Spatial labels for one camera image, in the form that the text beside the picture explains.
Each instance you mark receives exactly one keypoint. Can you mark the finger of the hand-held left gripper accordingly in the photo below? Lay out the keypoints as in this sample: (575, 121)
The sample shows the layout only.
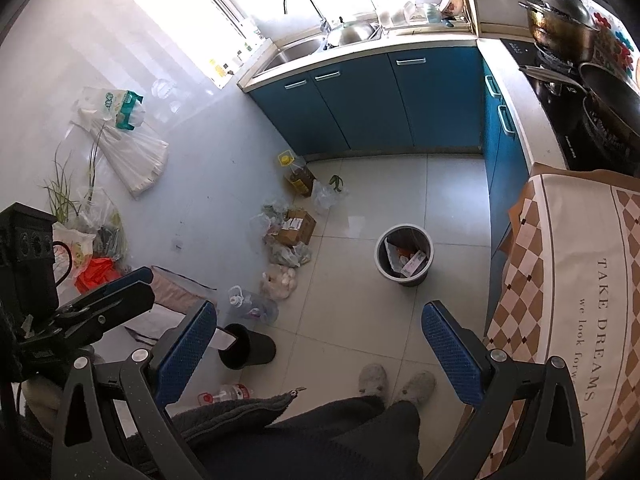
(132, 277)
(115, 307)

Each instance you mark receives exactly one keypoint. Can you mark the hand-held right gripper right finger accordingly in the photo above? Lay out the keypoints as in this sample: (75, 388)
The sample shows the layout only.
(450, 355)

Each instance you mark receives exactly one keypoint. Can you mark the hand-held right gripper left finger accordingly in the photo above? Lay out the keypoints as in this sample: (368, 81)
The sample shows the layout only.
(187, 350)

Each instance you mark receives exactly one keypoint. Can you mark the white round trash bin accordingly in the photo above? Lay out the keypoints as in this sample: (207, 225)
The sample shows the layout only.
(380, 265)

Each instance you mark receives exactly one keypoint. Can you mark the orange plastic bag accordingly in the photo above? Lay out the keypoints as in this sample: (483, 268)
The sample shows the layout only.
(97, 270)

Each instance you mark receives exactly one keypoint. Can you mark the beige fabric bag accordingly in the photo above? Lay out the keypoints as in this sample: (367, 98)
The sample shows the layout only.
(175, 290)

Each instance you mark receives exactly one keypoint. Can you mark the grey fluffy slipper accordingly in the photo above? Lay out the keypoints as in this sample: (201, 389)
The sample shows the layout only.
(372, 382)
(415, 387)

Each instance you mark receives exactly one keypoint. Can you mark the clear bag of vegetables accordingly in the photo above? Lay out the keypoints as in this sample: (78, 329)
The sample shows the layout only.
(107, 235)

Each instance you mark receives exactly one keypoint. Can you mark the white orange printed bag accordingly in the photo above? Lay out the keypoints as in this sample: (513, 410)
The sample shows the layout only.
(75, 245)

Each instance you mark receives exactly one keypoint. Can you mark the red label plastic bottle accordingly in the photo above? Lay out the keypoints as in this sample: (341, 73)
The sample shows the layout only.
(227, 394)

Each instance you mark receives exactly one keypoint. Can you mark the small black bin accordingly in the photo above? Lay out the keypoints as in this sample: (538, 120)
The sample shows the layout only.
(257, 350)

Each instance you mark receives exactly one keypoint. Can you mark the green onions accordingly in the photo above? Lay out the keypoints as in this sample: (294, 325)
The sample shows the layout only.
(62, 195)

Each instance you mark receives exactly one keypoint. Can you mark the dark fleece jacket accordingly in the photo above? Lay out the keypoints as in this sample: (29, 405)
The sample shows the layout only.
(225, 420)

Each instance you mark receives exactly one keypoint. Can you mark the large clear water bottle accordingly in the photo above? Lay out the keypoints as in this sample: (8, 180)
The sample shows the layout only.
(255, 307)

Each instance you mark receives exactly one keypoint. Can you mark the person's right leg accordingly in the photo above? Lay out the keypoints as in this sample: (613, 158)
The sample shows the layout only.
(400, 440)

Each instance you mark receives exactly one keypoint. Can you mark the person's leg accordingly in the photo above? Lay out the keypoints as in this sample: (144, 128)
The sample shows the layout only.
(400, 440)
(325, 440)

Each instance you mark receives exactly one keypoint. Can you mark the white pink printed packet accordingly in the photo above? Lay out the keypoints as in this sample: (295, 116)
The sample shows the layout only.
(414, 262)

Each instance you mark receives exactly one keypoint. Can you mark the bag of eggs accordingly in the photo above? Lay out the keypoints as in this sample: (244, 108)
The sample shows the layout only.
(280, 282)

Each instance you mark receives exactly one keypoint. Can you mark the white plastic bag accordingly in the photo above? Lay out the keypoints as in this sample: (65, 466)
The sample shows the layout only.
(135, 160)

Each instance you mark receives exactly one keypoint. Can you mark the crumpled clear plastic bag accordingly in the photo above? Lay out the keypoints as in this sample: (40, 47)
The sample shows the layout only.
(292, 256)

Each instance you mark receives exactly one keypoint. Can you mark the bag of green vegetables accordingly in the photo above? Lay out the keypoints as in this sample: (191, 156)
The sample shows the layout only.
(265, 220)

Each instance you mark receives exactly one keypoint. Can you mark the person's left leg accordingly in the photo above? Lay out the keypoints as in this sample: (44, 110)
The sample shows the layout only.
(325, 440)

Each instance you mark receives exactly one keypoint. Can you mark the checkered printed tablecloth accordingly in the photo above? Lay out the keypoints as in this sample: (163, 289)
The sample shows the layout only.
(575, 260)

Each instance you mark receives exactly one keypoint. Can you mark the brown cardboard box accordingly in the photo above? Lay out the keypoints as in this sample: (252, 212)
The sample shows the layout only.
(300, 230)

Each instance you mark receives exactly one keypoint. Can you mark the bagged tissue pack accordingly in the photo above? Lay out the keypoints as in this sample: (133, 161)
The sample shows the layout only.
(125, 107)

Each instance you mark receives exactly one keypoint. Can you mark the blue stove cabinet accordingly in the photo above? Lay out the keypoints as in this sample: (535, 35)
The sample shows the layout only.
(502, 170)

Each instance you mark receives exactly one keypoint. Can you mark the cooking oil bottle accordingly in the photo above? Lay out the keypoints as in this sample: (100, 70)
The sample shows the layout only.
(300, 177)

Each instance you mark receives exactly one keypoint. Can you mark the green vegetable piece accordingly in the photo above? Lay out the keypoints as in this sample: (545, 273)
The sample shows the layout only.
(336, 181)

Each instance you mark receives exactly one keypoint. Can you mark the black stove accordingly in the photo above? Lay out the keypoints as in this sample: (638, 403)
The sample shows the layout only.
(555, 115)

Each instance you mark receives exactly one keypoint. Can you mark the blue sink cabinet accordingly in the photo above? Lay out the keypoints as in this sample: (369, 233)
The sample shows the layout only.
(370, 105)

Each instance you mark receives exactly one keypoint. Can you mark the steel kitchen sink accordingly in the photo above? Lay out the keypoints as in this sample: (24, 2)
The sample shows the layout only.
(290, 55)

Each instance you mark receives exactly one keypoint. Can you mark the window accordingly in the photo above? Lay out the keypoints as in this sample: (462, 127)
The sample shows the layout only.
(200, 0)

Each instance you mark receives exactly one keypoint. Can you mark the black frying pan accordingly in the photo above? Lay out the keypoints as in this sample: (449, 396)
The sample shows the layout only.
(610, 100)

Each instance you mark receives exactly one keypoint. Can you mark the chrome faucet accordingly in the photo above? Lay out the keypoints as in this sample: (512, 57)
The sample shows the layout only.
(324, 24)

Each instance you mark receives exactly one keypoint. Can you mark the stained steel pot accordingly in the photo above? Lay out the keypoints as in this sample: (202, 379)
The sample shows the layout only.
(560, 37)

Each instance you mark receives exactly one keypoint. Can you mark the dish rack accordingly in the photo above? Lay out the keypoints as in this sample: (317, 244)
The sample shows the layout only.
(395, 10)

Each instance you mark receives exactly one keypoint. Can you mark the floral patterned bowl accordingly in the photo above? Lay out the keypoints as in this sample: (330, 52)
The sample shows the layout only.
(451, 2)

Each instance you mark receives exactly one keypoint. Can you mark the colourful flower mat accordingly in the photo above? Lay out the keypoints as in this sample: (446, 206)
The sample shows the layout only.
(617, 40)

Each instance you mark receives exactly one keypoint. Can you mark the steel pot lid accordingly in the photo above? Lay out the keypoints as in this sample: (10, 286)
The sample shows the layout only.
(555, 2)

